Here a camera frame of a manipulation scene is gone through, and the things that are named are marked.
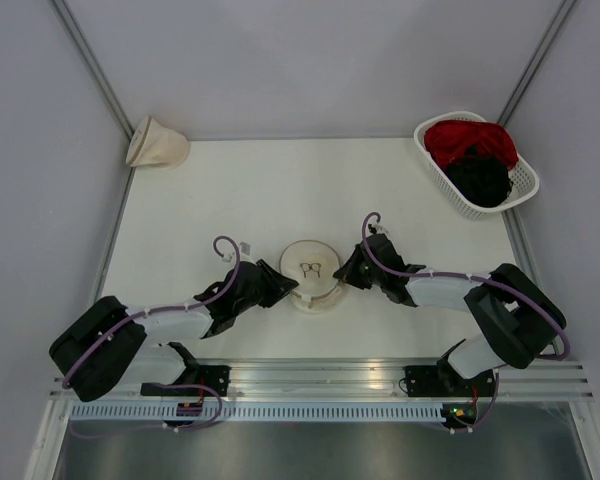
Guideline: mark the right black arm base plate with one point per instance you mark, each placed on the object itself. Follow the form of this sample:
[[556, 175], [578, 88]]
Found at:
[[422, 381]]

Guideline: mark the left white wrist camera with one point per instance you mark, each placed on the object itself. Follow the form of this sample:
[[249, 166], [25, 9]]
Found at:
[[240, 253]]

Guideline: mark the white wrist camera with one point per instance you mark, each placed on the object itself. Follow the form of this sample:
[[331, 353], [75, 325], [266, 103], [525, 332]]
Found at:
[[377, 229], [240, 253]]

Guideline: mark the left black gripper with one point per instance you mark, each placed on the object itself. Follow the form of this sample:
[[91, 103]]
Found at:
[[278, 284]]

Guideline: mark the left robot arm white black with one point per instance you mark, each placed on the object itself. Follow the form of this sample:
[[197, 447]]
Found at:
[[112, 344]]

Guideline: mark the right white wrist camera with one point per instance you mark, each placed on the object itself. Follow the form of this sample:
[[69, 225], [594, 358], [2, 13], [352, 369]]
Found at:
[[377, 229]]

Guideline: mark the black bra in basket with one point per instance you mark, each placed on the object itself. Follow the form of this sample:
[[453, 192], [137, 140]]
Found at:
[[480, 177]]

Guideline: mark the aluminium mounting rail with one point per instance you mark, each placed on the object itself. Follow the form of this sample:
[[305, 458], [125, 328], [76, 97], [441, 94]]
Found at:
[[381, 379]]

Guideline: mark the red bra in basket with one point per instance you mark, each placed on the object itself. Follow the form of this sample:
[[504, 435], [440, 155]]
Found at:
[[449, 140]]

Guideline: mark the white slotted cable duct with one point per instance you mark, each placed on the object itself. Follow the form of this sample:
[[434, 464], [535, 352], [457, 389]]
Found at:
[[260, 411]]

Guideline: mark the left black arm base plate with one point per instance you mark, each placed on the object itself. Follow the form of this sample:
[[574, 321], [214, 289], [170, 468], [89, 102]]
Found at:
[[212, 380]]

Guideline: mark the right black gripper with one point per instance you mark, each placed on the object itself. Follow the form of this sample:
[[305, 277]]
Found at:
[[347, 272]]

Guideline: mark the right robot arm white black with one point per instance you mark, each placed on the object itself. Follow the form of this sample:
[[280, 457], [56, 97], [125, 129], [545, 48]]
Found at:
[[516, 320]]

